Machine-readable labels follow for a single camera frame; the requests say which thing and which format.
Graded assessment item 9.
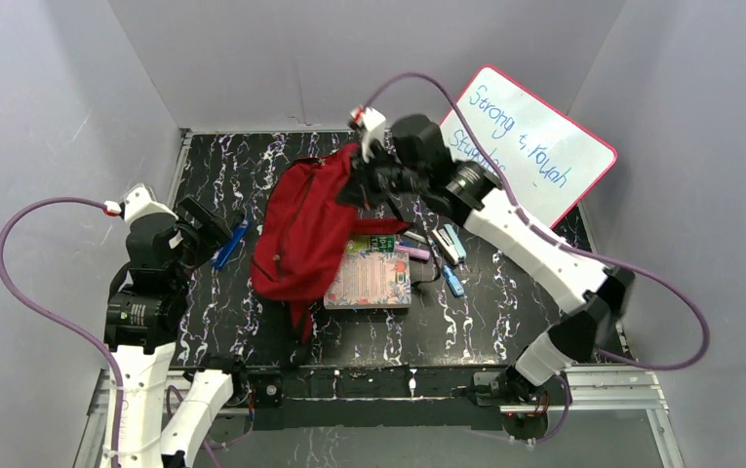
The pink-framed whiteboard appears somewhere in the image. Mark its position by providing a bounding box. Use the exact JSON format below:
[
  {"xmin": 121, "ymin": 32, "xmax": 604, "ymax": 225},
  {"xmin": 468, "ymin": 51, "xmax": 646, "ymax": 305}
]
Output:
[{"xmin": 440, "ymin": 65, "xmax": 618, "ymax": 227}]

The small blue stapler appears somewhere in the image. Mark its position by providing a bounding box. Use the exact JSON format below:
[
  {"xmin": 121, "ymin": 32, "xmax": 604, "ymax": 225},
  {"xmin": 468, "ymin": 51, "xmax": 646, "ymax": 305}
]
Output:
[{"xmin": 442, "ymin": 264, "xmax": 465, "ymax": 297}]

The blue-capped white marker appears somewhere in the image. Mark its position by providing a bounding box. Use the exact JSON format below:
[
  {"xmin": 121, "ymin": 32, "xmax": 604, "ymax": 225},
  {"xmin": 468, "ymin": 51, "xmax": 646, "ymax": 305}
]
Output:
[{"xmin": 403, "ymin": 231, "xmax": 432, "ymax": 246}]

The green book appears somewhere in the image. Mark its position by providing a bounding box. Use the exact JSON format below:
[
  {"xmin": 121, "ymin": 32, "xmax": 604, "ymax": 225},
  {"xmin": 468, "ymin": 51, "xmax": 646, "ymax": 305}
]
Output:
[{"xmin": 345, "ymin": 235, "xmax": 396, "ymax": 254}]

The grey light-blue stapler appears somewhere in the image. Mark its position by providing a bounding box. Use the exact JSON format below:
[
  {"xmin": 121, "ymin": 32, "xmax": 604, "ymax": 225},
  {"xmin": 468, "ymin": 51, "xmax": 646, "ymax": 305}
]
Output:
[{"xmin": 430, "ymin": 224, "xmax": 467, "ymax": 266}]

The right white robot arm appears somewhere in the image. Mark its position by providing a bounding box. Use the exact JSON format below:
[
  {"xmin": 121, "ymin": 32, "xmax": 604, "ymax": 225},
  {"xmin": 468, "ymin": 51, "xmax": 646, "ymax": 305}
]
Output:
[{"xmin": 338, "ymin": 108, "xmax": 635, "ymax": 404}]

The red backpack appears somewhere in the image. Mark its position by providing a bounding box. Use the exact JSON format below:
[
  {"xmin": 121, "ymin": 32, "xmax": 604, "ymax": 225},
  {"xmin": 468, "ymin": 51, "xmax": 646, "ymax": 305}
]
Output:
[{"xmin": 251, "ymin": 143, "xmax": 411, "ymax": 344}]

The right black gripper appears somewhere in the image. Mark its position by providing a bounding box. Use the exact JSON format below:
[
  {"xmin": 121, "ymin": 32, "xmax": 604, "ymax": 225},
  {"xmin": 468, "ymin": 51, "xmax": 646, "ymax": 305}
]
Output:
[{"xmin": 335, "ymin": 140, "xmax": 427, "ymax": 213}]

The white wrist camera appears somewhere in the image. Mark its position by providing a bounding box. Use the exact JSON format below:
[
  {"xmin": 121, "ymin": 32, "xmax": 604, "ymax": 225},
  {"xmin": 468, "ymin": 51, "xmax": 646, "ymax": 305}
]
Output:
[
  {"xmin": 121, "ymin": 183, "xmax": 177, "ymax": 224},
  {"xmin": 348, "ymin": 106, "xmax": 386, "ymax": 163}
]

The floral pink book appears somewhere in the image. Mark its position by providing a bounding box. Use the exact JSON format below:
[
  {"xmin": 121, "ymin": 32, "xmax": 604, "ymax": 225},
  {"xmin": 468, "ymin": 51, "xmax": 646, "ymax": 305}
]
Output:
[{"xmin": 323, "ymin": 251, "xmax": 412, "ymax": 310}]

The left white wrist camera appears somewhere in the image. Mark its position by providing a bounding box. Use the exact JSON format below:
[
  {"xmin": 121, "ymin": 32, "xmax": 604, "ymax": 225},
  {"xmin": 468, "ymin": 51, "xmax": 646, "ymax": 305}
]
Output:
[{"xmin": 121, "ymin": 183, "xmax": 177, "ymax": 224}]

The pink highlighter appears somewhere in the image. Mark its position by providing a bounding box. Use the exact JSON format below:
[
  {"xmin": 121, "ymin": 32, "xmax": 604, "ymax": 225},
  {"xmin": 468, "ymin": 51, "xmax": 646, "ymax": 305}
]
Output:
[{"xmin": 395, "ymin": 245, "xmax": 431, "ymax": 261}]

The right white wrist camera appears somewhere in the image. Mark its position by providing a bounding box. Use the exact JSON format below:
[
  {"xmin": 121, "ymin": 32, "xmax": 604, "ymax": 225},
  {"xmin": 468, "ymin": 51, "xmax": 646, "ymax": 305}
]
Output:
[{"xmin": 348, "ymin": 106, "xmax": 386, "ymax": 163}]

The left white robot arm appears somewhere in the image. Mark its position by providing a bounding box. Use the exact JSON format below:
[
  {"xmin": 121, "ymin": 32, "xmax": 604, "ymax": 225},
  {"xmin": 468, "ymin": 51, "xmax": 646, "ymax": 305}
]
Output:
[{"xmin": 100, "ymin": 188, "xmax": 251, "ymax": 467}]

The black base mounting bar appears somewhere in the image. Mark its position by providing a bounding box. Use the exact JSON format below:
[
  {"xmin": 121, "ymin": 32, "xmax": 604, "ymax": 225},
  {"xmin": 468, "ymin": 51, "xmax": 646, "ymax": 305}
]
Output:
[{"xmin": 245, "ymin": 365, "xmax": 505, "ymax": 430}]

